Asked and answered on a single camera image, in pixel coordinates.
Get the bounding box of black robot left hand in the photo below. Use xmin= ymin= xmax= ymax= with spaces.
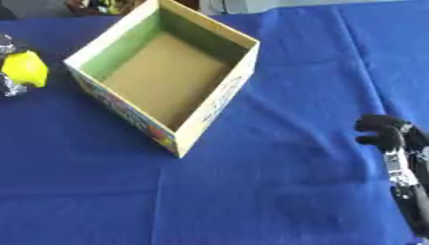
xmin=0 ymin=33 xmax=31 ymax=99

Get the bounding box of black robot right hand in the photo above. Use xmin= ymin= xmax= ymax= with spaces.
xmin=353 ymin=113 xmax=429 ymax=239

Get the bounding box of yellow toy fruit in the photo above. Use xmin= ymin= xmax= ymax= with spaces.
xmin=0 ymin=50 xmax=51 ymax=89

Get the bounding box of open cardboard box green inside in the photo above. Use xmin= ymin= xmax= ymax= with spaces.
xmin=61 ymin=0 xmax=261 ymax=159

